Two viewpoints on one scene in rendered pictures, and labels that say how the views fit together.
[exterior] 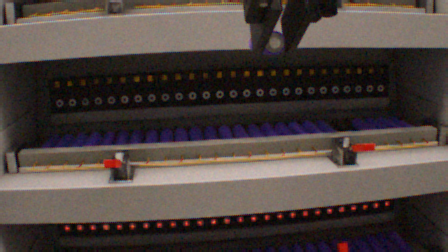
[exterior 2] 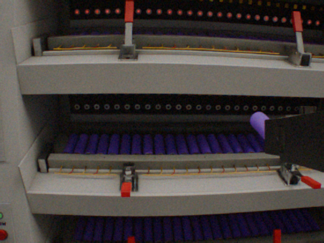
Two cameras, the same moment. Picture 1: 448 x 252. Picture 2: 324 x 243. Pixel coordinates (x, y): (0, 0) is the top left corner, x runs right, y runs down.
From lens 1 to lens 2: 0.17 m
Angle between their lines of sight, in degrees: 12
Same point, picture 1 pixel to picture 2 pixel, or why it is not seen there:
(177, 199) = (170, 205)
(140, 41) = (148, 84)
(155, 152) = (154, 164)
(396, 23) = not seen: outside the picture
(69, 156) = (87, 163)
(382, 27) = not seen: outside the picture
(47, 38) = (70, 77)
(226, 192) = (206, 201)
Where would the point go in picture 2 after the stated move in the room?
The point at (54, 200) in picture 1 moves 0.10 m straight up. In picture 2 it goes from (77, 202) to (73, 137)
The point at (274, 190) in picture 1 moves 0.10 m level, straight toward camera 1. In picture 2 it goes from (239, 200) to (249, 235)
